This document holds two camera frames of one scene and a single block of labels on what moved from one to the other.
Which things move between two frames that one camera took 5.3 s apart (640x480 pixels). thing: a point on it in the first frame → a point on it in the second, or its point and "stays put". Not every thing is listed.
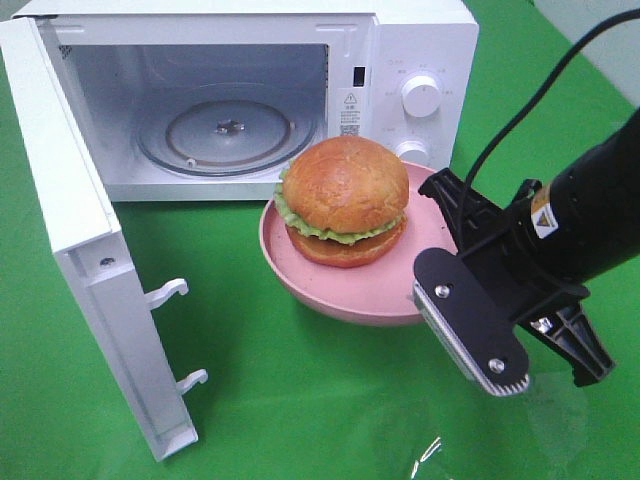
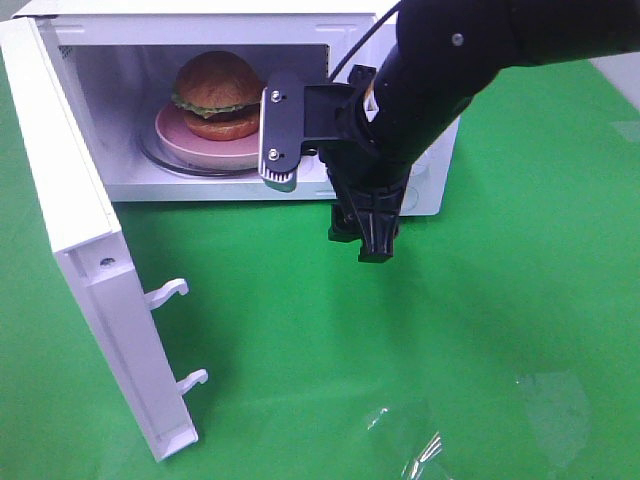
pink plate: [374, 294] → [240, 153]
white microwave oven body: [210, 100] stays put
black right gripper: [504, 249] → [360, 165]
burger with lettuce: [341, 201] → [220, 96]
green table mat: [291, 394] stays put
